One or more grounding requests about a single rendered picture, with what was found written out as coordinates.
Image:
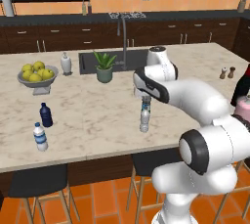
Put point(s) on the dark wood side cupboard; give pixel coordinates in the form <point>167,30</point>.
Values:
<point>242,38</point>

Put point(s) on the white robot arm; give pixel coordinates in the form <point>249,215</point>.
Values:
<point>195,97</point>

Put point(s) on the dark blue bottle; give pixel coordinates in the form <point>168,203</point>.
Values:
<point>46,116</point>

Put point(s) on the dark wood island base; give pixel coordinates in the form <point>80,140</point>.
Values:
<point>97,169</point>

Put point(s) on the dark bottle with red label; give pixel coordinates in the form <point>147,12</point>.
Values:
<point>241,86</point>

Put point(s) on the pot with kitchen tools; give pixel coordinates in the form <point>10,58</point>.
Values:
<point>241,3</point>

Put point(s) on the pink round cake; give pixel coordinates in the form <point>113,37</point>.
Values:
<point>244,108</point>

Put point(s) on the brown glass bottle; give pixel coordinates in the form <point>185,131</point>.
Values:
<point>89,8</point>

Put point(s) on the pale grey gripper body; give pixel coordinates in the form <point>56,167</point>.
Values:
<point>145,99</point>

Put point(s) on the white soap dispenser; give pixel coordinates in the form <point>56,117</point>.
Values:
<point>66,64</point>

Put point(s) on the black hob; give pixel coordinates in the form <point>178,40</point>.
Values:
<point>127,15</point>

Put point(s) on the clear plastic bottle, blue label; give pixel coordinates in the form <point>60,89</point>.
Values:
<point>40,138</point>
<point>144,120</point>

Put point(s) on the grey tall tap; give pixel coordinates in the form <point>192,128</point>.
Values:
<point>124,42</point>

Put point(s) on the green plant in grey pot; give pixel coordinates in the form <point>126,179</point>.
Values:
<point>104,69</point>

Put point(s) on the olive glass bottle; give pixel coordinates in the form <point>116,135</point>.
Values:
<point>84,8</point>

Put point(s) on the yellow-green apple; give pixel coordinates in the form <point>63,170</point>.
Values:
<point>26,75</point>
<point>48,74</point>
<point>39,65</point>
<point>34,78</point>
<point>27,67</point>

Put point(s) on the dark sink basin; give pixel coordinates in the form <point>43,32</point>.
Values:
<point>88,61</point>

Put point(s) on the grey fruit bowl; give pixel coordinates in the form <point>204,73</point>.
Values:
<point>38,82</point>

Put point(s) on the brown pepper shaker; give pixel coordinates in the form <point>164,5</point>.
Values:
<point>231,72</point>

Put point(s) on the dark wood cupboard run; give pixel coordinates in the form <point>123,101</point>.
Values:
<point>65,37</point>

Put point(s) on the pale salt shaker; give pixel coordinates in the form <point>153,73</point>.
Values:
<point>223,73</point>

